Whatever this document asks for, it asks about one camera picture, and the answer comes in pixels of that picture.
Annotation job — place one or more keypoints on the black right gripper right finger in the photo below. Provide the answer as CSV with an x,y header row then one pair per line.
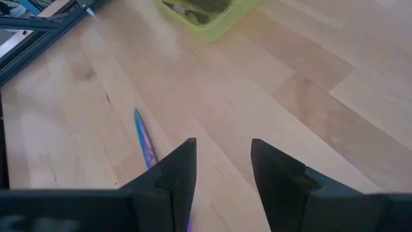
x,y
289,199

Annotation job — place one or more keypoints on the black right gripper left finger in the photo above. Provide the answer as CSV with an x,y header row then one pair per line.
x,y
145,209

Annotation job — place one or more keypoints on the yellow-green translucent plastic box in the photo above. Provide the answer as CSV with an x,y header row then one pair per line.
x,y
219,30

